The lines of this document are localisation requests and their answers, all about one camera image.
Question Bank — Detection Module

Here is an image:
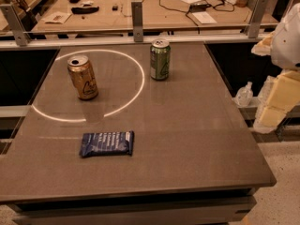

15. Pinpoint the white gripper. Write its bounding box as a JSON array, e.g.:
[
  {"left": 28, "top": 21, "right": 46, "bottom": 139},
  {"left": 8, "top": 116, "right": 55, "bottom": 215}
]
[{"left": 251, "top": 4, "right": 300, "bottom": 132}]

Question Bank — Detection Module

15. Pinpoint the green soda can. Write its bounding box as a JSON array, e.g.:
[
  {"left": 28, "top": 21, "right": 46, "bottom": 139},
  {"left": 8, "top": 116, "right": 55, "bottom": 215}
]
[{"left": 150, "top": 38, "right": 171, "bottom": 81}]

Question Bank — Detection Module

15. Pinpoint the gold soda can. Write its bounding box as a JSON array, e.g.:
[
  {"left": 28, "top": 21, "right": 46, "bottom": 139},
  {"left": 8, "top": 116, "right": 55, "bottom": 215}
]
[{"left": 67, "top": 54, "right": 98, "bottom": 100}]

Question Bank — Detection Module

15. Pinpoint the clear plastic bottle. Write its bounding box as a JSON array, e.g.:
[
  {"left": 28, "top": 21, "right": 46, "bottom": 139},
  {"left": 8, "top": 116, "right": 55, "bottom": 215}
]
[{"left": 234, "top": 82, "right": 253, "bottom": 107}]

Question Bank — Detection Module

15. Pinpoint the white paper sheet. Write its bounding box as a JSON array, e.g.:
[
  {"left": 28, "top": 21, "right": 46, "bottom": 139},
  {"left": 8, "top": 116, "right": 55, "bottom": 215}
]
[{"left": 193, "top": 11, "right": 217, "bottom": 24}]

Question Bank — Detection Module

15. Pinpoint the black power adapter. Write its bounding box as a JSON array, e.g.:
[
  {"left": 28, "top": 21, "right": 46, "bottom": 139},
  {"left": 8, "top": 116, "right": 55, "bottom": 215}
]
[{"left": 189, "top": 3, "right": 211, "bottom": 12}]

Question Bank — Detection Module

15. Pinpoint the wooden background desk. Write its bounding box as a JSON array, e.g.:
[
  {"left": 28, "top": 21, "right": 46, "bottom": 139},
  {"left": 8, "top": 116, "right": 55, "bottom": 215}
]
[{"left": 30, "top": 0, "right": 279, "bottom": 36}]

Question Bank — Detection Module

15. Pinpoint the blue snack packet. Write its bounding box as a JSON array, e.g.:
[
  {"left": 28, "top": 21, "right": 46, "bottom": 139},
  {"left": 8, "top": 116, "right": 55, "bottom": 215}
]
[{"left": 79, "top": 131, "right": 134, "bottom": 158}]

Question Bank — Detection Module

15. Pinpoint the black tool on desk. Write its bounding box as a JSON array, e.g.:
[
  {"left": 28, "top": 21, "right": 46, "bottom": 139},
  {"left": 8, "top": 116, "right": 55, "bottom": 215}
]
[{"left": 71, "top": 6, "right": 99, "bottom": 14}]

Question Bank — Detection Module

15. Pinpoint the white paper card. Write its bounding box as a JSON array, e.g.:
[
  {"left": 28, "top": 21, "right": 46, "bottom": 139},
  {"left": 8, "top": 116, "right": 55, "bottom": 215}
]
[{"left": 43, "top": 11, "right": 71, "bottom": 24}]

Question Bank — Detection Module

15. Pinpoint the right metal bracket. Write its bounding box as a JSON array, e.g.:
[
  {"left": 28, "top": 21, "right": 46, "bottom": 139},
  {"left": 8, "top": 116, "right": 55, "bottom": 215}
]
[{"left": 245, "top": 0, "right": 269, "bottom": 38}]

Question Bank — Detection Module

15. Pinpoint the metal bracket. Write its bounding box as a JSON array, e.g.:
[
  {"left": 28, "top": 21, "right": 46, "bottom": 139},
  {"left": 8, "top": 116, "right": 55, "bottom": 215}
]
[
  {"left": 131, "top": 1, "right": 143, "bottom": 42},
  {"left": 0, "top": 4, "right": 31, "bottom": 47},
  {"left": 245, "top": 0, "right": 269, "bottom": 38}
]

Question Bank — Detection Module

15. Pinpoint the middle metal bracket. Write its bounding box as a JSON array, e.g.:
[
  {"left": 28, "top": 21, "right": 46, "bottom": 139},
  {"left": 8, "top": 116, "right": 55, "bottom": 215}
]
[{"left": 131, "top": 1, "right": 143, "bottom": 42}]

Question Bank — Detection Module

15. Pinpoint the metal rail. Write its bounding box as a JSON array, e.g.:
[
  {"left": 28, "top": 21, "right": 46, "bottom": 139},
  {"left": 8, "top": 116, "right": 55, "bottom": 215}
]
[{"left": 0, "top": 33, "right": 268, "bottom": 51}]

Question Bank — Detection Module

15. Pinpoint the left metal bracket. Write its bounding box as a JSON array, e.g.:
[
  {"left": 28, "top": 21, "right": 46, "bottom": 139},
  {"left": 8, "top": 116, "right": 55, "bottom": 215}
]
[{"left": 0, "top": 4, "right": 31, "bottom": 47}]

